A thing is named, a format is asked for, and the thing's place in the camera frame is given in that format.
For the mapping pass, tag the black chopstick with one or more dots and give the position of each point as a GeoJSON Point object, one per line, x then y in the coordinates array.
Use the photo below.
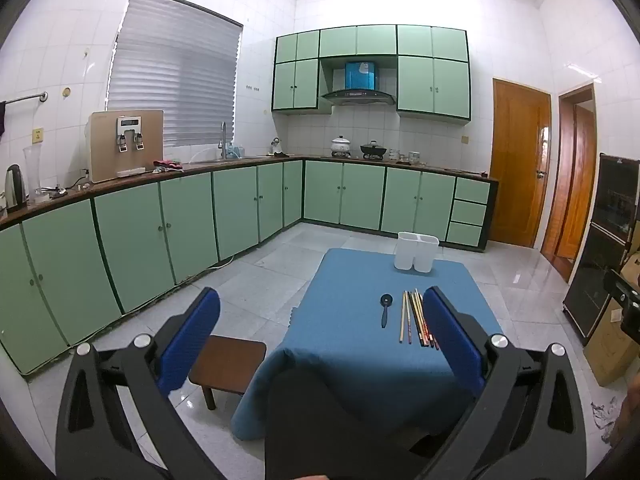
{"type": "Point", "coordinates": [419, 317]}
{"type": "Point", "coordinates": [415, 317]}

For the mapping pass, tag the white lidded pot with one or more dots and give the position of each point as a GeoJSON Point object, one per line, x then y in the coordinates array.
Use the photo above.
{"type": "Point", "coordinates": [341, 144]}

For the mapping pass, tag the clear glass vase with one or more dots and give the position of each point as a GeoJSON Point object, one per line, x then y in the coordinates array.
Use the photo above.
{"type": "Point", "coordinates": [33, 172]}

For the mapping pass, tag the black glass-front cabinet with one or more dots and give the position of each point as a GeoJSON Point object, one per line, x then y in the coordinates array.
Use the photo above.
{"type": "Point", "coordinates": [600, 240]}

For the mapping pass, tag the closed wooden door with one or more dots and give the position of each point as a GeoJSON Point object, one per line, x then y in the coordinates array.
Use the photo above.
{"type": "Point", "coordinates": [517, 170]}

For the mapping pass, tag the electric kettle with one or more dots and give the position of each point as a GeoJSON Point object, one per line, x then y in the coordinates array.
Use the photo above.
{"type": "Point", "coordinates": [14, 190]}

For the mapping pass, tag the yellow wall socket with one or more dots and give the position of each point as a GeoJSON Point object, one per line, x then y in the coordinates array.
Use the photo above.
{"type": "Point", "coordinates": [36, 135]}

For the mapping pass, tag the small wooden stool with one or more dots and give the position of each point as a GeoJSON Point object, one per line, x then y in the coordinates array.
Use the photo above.
{"type": "Point", "coordinates": [225, 362]}

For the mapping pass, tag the black spoon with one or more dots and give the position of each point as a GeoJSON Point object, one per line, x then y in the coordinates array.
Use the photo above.
{"type": "Point", "coordinates": [385, 305]}

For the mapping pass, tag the white plastic utensil holder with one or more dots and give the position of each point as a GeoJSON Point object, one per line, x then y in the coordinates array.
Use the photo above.
{"type": "Point", "coordinates": [416, 252]}

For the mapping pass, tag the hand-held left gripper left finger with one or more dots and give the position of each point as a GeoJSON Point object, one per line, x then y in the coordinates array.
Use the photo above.
{"type": "Point", "coordinates": [192, 340]}

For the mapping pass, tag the chrome kitchen faucet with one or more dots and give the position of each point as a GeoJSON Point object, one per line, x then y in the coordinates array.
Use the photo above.
{"type": "Point", "coordinates": [223, 137]}

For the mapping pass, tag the cardboard box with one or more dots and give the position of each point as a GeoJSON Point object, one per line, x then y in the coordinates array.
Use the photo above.
{"type": "Point", "coordinates": [607, 350]}

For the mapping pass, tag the white window blind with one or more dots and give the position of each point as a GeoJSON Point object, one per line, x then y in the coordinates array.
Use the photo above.
{"type": "Point", "coordinates": [172, 65]}

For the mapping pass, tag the person's right forearm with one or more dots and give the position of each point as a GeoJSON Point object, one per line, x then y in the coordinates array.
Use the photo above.
{"type": "Point", "coordinates": [629, 420]}

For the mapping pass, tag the blue tablecloth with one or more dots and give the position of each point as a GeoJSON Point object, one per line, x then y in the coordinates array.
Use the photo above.
{"type": "Point", "coordinates": [350, 340]}

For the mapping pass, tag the green upper cabinets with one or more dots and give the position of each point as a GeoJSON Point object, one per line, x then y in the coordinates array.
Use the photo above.
{"type": "Point", "coordinates": [435, 80]}

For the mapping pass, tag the gas stove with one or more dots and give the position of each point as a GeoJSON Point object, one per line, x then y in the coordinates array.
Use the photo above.
{"type": "Point", "coordinates": [357, 156]}

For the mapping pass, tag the red cloth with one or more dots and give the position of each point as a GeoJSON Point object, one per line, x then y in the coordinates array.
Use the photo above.
{"type": "Point", "coordinates": [167, 164]}

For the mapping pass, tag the range hood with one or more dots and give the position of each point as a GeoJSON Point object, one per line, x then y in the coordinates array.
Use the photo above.
{"type": "Point", "coordinates": [359, 80]}

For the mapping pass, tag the green drawer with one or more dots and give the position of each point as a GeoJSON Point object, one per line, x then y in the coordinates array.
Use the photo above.
{"type": "Point", "coordinates": [472, 191]}
{"type": "Point", "coordinates": [465, 233]}
{"type": "Point", "coordinates": [469, 213]}

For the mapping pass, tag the glass jar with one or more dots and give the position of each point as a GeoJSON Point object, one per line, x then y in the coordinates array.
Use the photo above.
{"type": "Point", "coordinates": [394, 155]}
{"type": "Point", "coordinates": [413, 157]}

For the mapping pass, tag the red patterned chopstick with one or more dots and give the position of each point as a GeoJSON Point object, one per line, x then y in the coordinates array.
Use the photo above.
{"type": "Point", "coordinates": [428, 322]}
{"type": "Point", "coordinates": [424, 321]}

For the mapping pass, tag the dish soap bottles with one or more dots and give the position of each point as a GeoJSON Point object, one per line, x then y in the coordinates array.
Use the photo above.
{"type": "Point", "coordinates": [236, 151]}

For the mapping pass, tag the green cabinets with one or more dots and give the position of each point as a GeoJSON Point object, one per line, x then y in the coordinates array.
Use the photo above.
{"type": "Point", "coordinates": [130, 240]}
{"type": "Point", "coordinates": [435, 80]}

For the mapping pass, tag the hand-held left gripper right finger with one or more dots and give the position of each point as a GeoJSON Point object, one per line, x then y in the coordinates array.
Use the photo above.
{"type": "Point", "coordinates": [452, 340]}

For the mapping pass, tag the wood-panel water dispenser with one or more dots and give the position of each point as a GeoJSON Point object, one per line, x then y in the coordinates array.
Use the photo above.
{"type": "Point", "coordinates": [107, 155]}

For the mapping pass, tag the black wok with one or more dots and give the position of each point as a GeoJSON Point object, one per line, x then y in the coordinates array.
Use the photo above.
{"type": "Point", "coordinates": [373, 149]}

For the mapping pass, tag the crumpled white paper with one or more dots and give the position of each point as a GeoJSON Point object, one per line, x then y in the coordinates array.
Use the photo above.
{"type": "Point", "coordinates": [605, 412]}

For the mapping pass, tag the chrome towel bar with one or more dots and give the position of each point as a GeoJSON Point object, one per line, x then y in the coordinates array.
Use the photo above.
{"type": "Point", "coordinates": [25, 98]}

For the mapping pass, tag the green lower cabinets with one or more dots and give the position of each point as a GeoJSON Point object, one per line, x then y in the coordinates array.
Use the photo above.
{"type": "Point", "coordinates": [130, 240]}

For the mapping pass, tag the open wooden door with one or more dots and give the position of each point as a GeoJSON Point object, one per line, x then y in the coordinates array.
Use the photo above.
{"type": "Point", "coordinates": [582, 185]}

